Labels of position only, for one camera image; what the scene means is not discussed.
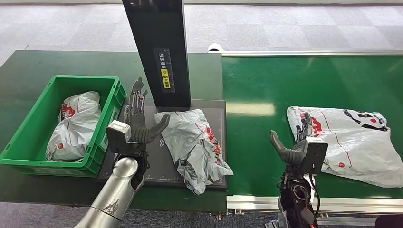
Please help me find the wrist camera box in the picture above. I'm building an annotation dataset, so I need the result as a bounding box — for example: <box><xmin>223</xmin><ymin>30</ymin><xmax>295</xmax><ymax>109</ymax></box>
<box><xmin>302</xmin><ymin>137</ymin><xmax>329</xmax><ymax>176</ymax></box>
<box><xmin>105</xmin><ymin>120</ymin><xmax>132</xmax><ymax>155</ymax></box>

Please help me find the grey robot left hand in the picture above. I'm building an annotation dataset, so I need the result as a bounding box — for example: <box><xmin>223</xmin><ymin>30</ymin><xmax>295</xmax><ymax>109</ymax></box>
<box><xmin>123</xmin><ymin>77</ymin><xmax>171</xmax><ymax>145</ymax></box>

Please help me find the green plastic crate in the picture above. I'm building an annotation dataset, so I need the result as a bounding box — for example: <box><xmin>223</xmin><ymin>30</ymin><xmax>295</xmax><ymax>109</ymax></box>
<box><xmin>0</xmin><ymin>75</ymin><xmax>127</xmax><ymax>179</ymax></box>

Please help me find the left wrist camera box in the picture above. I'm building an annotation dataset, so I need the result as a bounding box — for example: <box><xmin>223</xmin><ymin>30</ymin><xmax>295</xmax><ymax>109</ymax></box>
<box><xmin>105</xmin><ymin>120</ymin><xmax>132</xmax><ymax>155</ymax></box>

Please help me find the yellow and black column label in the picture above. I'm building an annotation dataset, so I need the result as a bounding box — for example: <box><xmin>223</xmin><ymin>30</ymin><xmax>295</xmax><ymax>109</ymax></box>
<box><xmin>154</xmin><ymin>47</ymin><xmax>176</xmax><ymax>94</ymax></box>

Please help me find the green conveyor belt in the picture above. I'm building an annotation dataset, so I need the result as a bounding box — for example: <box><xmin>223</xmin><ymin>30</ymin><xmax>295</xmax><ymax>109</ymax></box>
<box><xmin>221</xmin><ymin>55</ymin><xmax>403</xmax><ymax>200</ymax></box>

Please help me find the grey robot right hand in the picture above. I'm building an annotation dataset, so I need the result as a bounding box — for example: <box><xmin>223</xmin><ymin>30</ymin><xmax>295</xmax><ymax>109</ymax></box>
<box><xmin>269</xmin><ymin>112</ymin><xmax>313</xmax><ymax>166</ymax></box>

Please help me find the dark rounded object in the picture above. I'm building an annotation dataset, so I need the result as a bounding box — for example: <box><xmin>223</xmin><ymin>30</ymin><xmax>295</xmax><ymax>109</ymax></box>
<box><xmin>374</xmin><ymin>215</ymin><xmax>403</xmax><ymax>228</ymax></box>

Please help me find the large white poly bag package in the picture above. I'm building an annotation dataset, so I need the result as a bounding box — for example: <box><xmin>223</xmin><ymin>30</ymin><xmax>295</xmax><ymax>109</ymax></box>
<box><xmin>286</xmin><ymin>106</ymin><xmax>403</xmax><ymax>189</ymax></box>

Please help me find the black scanner base plate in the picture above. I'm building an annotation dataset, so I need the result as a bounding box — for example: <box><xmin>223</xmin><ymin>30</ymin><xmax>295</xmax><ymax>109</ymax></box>
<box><xmin>96</xmin><ymin>97</ymin><xmax>228</xmax><ymax>190</ymax></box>

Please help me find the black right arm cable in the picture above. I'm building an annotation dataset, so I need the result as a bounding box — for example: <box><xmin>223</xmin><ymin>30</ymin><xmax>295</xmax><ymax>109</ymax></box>
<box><xmin>309</xmin><ymin>172</ymin><xmax>321</xmax><ymax>219</ymax></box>

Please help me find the black scanner column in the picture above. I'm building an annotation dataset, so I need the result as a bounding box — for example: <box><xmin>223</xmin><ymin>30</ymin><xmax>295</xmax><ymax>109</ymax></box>
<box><xmin>122</xmin><ymin>0</ymin><xmax>192</xmax><ymax>109</ymax></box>

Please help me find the white conveyor end cap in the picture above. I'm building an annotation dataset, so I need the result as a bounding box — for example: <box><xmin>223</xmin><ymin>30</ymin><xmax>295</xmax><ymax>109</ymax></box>
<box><xmin>207</xmin><ymin>43</ymin><xmax>224</xmax><ymax>54</ymax></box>

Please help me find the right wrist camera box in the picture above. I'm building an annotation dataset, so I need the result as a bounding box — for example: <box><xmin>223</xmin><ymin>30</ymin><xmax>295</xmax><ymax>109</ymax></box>
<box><xmin>302</xmin><ymin>137</ymin><xmax>329</xmax><ymax>176</ymax></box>

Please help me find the aluminium conveyor frame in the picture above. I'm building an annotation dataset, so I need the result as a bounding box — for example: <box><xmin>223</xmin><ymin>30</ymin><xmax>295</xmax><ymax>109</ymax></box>
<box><xmin>207</xmin><ymin>48</ymin><xmax>403</xmax><ymax>221</ymax></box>

